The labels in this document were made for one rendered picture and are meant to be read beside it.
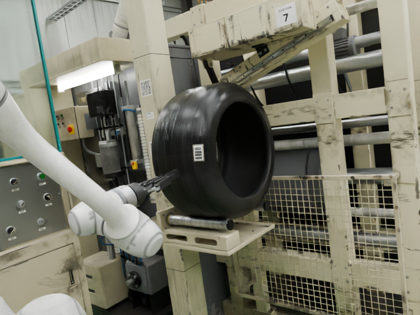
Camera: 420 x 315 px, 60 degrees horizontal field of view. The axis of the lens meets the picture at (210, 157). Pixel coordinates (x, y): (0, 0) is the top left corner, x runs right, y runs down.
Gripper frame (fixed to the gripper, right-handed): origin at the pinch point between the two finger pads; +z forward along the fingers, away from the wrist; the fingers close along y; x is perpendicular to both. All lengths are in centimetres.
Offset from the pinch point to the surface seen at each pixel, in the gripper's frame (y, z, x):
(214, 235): -4.2, 10.3, 29.0
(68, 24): 879, 563, -278
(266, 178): -12.2, 43.5, 17.1
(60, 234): 63, -17, 22
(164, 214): 24.3, 11.8, 22.2
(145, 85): 33, 29, -35
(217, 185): -11.8, 10.0, 7.8
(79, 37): 877, 586, -239
